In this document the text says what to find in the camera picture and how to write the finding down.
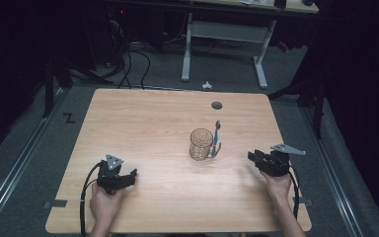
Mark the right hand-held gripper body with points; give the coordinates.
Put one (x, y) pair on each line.
(276, 163)

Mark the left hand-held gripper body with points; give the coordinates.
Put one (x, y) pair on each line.
(109, 177)

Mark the blue toothbrush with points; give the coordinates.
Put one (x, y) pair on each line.
(216, 136)

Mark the clear glass mug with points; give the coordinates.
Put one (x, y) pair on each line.
(200, 144)

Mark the person's right hand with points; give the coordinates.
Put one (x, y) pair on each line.
(278, 186)

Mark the person's left hand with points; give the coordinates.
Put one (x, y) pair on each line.
(103, 205)

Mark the grey tape strip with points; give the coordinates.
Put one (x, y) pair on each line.
(57, 203)
(306, 201)

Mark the grey table grommet hole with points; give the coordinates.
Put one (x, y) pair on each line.
(216, 105)

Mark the black metal stand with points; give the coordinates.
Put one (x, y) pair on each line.
(48, 89)
(318, 108)

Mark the black tape floor mark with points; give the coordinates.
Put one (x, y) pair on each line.
(68, 118)

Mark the small white floor object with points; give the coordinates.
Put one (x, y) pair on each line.
(207, 85)

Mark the small red object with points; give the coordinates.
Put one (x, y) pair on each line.
(283, 46)

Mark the white-legged background desk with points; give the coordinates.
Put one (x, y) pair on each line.
(227, 31)

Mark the black object on desk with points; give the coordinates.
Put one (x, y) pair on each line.
(280, 3)

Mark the metal floor rail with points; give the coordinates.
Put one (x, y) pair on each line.
(16, 164)
(332, 177)

